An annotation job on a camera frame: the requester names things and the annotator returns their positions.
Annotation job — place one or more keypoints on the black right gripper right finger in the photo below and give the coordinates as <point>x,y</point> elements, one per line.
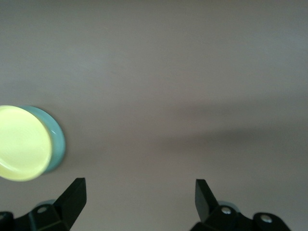
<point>209,209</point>

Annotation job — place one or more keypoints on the yellow round plate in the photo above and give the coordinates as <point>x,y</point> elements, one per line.
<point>21,144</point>

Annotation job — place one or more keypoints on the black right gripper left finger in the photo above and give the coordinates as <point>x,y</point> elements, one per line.
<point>65,207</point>

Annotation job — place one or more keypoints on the pale green round plate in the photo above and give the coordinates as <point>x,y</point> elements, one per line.
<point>58,144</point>

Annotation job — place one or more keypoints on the brown table cover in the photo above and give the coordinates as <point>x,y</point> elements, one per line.
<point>168,72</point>

